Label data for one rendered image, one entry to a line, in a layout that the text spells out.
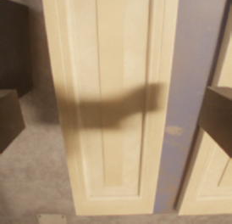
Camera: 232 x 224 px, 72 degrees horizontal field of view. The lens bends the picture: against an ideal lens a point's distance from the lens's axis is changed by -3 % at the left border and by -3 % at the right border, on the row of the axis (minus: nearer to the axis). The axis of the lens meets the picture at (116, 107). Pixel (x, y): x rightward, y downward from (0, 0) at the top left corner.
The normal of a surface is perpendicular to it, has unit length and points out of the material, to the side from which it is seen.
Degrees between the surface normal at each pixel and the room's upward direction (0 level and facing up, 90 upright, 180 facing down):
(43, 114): 0
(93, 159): 11
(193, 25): 0
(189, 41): 0
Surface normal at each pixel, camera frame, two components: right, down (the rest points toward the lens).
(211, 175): -0.17, 0.38
